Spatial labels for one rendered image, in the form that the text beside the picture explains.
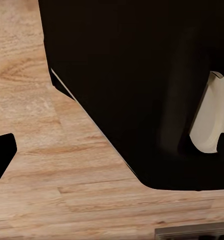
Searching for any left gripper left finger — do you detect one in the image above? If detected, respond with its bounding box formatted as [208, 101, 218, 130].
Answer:
[0, 133, 17, 178]

